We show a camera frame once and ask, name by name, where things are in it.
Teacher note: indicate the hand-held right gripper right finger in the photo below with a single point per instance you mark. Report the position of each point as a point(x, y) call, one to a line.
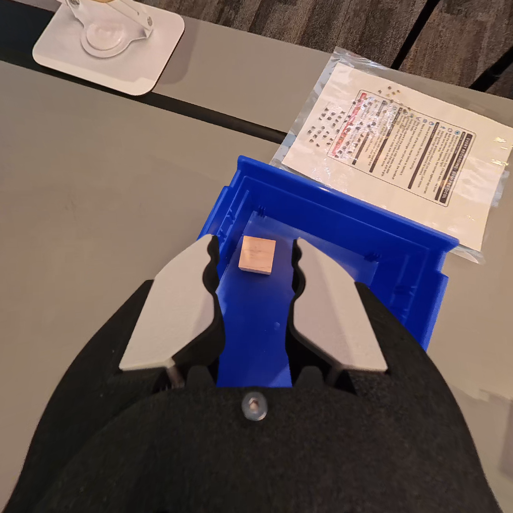
point(340, 320)

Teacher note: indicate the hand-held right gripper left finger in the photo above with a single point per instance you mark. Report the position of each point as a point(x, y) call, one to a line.
point(168, 316)

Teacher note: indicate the blue plastic bin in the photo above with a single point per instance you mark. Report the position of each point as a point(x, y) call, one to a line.
point(340, 224)

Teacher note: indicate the wooden cube blue tape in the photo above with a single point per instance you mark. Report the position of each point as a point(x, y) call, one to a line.
point(256, 254)

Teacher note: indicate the instruction sheet in plastic sleeve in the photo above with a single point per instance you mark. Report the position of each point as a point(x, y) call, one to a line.
point(344, 88)

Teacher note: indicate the white tablet stand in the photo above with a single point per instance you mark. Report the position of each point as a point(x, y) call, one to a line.
point(152, 40)

